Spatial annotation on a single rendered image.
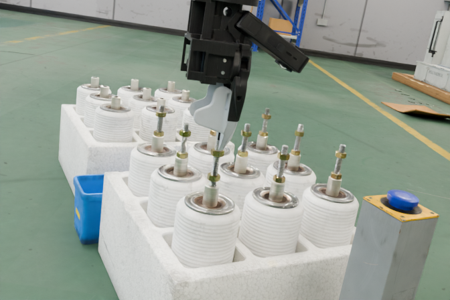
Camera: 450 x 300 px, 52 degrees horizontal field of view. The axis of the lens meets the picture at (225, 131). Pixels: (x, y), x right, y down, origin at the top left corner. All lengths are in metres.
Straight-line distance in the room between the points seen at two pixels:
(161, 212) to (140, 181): 0.12
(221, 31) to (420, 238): 0.37
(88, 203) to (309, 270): 0.49
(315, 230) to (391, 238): 0.20
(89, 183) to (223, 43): 0.61
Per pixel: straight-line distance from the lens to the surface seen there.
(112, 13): 7.13
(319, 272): 0.77
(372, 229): 0.66
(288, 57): 0.63
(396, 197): 0.65
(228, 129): 0.62
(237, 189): 0.80
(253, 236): 0.74
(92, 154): 1.11
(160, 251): 0.70
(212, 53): 0.59
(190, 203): 0.68
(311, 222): 0.80
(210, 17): 0.60
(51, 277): 0.96
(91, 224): 1.04
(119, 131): 1.14
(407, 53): 7.45
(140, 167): 0.86
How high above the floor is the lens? 0.54
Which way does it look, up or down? 15 degrees down
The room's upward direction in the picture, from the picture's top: 9 degrees clockwise
